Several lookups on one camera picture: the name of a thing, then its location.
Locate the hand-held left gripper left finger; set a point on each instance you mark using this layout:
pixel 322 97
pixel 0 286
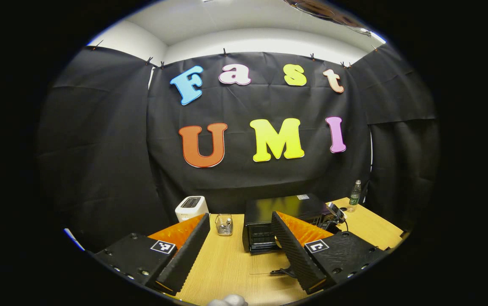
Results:
pixel 184 259

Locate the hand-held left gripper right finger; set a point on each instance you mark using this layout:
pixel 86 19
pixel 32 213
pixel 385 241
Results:
pixel 295 255

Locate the black electric oven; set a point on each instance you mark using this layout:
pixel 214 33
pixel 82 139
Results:
pixel 261 216

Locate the clear plastic water bottle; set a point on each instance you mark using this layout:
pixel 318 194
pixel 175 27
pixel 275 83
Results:
pixel 355 197

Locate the white toaster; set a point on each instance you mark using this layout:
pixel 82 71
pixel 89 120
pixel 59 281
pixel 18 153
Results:
pixel 191 208

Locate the black backdrop cloth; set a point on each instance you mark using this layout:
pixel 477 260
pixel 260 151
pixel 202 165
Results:
pixel 99 148

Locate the rectangular ceiling light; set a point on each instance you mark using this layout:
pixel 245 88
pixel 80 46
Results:
pixel 378 37

